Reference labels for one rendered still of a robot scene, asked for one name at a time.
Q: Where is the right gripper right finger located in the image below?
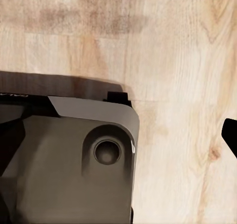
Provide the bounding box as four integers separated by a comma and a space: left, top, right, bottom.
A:
221, 118, 237, 157

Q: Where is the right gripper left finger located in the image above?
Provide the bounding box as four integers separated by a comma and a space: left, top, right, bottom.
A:
0, 118, 26, 178

